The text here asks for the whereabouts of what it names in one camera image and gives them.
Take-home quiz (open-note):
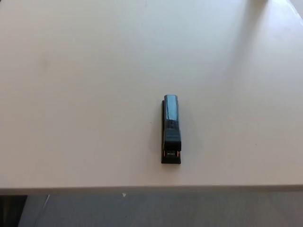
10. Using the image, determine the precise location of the black desk stapler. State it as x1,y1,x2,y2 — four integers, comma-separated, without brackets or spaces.
161,94,183,165

